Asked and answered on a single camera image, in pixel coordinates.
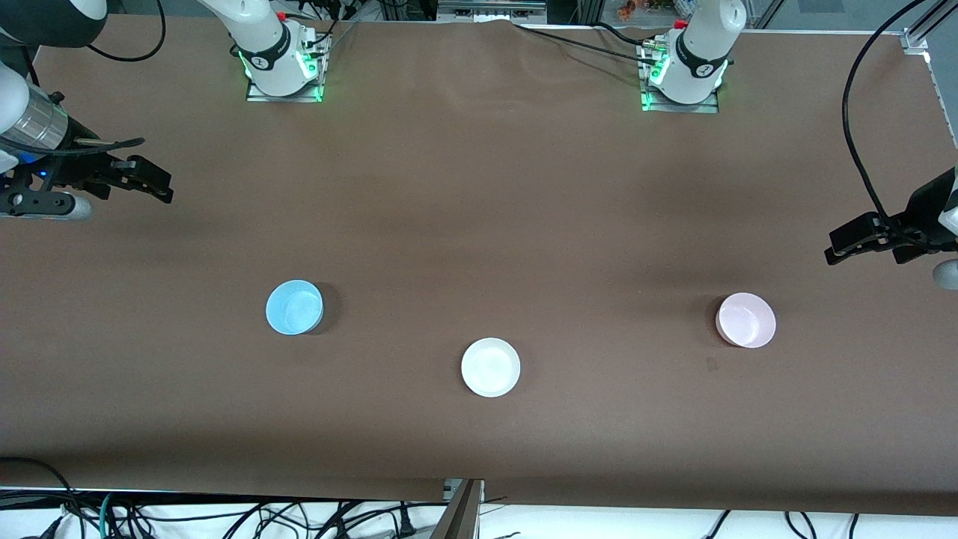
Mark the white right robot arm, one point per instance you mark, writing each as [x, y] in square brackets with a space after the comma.
[262, 30]

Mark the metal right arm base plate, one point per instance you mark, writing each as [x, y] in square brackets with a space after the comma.
[254, 94]

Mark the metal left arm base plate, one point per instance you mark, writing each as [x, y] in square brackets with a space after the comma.
[651, 105]

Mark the brown table cover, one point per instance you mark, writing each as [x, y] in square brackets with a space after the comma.
[479, 224]

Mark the pink bowl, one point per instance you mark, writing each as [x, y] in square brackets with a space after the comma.
[746, 320]

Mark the grey metal post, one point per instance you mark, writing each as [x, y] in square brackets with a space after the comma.
[458, 516]

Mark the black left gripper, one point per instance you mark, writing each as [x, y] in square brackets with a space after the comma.
[923, 209]

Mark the blue bowl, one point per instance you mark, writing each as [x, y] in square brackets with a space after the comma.
[293, 307]

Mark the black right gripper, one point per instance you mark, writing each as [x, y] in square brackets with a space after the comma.
[81, 169]

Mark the white bowl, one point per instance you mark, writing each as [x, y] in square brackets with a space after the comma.
[490, 367]

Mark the aluminium corner frame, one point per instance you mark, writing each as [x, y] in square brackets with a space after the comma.
[932, 60]

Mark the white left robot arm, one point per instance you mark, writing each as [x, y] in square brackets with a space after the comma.
[707, 34]

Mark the aluminium frame bar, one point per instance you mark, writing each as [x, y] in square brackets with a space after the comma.
[490, 9]

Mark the colourful background objects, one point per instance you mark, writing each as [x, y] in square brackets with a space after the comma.
[644, 7]

